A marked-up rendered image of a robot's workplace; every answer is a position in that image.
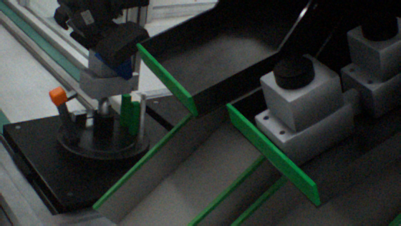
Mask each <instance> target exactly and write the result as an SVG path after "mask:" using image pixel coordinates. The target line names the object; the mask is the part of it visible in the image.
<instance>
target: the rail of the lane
mask: <svg viewBox="0 0 401 226"><path fill-rule="evenodd" d="M32 183H33V177H32V171H31V170H30V169H29V167H28V166H27V164H26V163H25V162H24V160H23V159H22V158H21V156H20V155H19V154H18V153H16V154H13V159H12V158H11V156H9V153H8V152H7V151H6V149H5V148H4V146H3V144H2V143H1V142H0V226H60V225H59V223H58V222H57V221H56V219H55V218H54V217H53V216H52V214H51V213H50V212H49V210H48V208H47V206H46V205H45V204H44V203H43V202H42V201H41V200H40V198H39V196H38V195H37V193H36V192H35V190H34V189H33V187H32V186H31V185H30V184H32Z"/></svg>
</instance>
